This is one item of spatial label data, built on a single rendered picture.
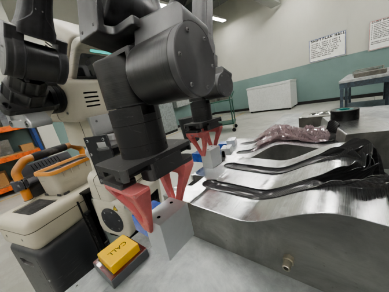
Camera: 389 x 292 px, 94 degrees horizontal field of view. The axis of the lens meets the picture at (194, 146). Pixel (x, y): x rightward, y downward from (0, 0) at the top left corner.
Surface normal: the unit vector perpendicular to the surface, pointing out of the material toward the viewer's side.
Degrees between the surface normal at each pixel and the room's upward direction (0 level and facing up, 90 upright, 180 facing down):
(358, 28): 90
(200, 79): 91
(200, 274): 0
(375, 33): 90
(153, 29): 75
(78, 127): 90
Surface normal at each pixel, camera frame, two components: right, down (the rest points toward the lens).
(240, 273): -0.21, -0.94
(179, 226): 0.76, 0.04
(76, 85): 0.92, 0.05
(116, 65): 0.09, 0.26
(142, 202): 0.78, 0.37
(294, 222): -0.61, 0.33
